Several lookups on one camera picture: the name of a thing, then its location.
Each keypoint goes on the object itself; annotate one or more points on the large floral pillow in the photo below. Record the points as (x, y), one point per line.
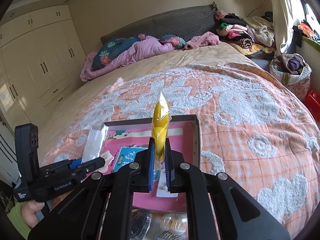
(110, 52)

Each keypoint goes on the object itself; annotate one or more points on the shallow cardboard box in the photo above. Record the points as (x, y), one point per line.
(196, 140)

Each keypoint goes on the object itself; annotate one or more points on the laundry basket with clothes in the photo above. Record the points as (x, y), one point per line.
(290, 72)

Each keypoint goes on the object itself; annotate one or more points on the person's left forearm green sleeve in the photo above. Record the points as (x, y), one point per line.
(16, 220)

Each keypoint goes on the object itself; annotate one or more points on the cream wardrobe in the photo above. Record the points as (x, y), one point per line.
(37, 55)

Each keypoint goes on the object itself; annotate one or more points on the grey quilted headboard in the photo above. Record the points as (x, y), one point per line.
(162, 22)

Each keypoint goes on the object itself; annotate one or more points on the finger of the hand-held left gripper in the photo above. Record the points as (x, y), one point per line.
(92, 166)
(75, 164)

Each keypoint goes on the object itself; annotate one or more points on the white flower hair clip card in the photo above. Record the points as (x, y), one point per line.
(106, 165)

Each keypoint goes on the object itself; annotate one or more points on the window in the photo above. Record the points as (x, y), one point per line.
(310, 12)

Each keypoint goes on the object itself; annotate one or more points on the cream curtain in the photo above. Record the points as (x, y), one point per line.
(283, 17)

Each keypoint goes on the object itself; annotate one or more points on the small floral pillow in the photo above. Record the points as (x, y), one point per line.
(175, 41)

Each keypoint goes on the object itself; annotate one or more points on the pile of clothes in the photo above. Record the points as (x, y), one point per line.
(240, 31)

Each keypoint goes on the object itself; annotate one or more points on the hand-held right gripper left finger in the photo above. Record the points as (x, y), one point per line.
(150, 166)

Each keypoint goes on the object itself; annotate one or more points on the grey dotted hair clip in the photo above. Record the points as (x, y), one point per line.
(141, 221)

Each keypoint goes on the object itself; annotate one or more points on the pearl hair claw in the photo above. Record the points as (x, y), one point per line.
(175, 221)

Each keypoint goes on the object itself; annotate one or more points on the purple quilt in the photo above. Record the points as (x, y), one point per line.
(140, 51)

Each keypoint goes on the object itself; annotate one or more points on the clear plastic packet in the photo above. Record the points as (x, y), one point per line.
(95, 140)

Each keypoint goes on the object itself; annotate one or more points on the white earring card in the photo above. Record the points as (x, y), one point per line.
(162, 187)

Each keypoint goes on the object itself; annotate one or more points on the black hanging cloth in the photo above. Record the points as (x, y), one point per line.
(297, 36)

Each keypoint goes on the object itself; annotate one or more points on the pink fluffy cloth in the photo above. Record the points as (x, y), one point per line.
(203, 40)

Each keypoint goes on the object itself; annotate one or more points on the red plastic crate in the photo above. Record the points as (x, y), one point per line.
(312, 102)

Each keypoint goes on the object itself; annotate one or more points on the yellow bangle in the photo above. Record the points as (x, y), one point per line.
(160, 120)

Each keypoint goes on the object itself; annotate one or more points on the person's left hand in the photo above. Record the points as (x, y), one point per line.
(28, 212)

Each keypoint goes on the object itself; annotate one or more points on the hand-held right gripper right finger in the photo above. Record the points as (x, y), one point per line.
(168, 167)

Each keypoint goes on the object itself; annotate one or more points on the orange patterned cloth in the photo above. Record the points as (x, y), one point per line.
(308, 28)

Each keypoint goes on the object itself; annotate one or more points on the white door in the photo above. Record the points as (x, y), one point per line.
(7, 155)

